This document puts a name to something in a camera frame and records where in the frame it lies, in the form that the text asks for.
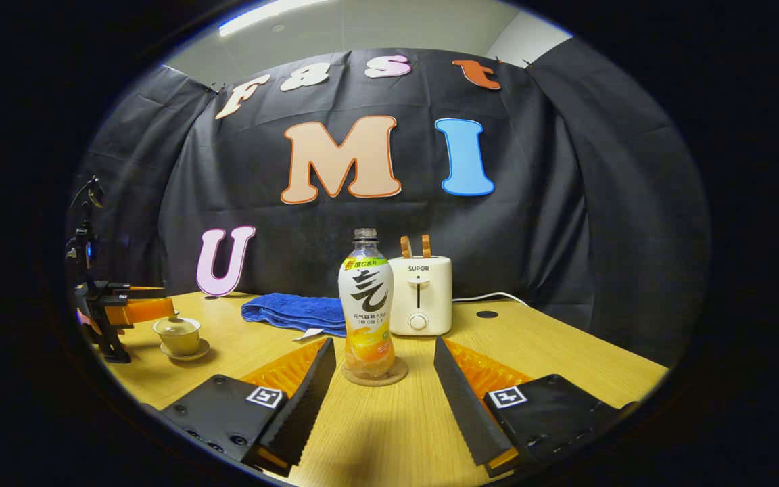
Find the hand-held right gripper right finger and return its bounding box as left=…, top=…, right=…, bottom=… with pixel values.
left=433, top=336, right=640, bottom=478

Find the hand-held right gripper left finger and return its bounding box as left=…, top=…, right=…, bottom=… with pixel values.
left=139, top=337, right=337, bottom=478

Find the cream ceramic teacup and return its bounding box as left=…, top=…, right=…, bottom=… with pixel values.
left=153, top=321, right=202, bottom=357

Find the round cork coaster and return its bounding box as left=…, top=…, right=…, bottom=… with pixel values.
left=341, top=356, right=409, bottom=387

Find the clear water bottle orange drink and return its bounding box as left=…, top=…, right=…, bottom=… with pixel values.
left=337, top=228, right=396, bottom=379

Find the cream ceramic saucer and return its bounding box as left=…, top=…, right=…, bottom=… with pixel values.
left=160, top=338, right=210, bottom=361

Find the blue folded towel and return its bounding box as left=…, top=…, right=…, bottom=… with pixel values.
left=241, top=292, right=348, bottom=339

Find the white toaster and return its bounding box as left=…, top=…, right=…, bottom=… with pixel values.
left=387, top=256, right=453, bottom=337

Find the black backdrop cloth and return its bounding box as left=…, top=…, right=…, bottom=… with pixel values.
left=68, top=37, right=711, bottom=369

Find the white power cable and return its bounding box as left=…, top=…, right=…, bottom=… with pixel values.
left=452, top=292, right=531, bottom=308

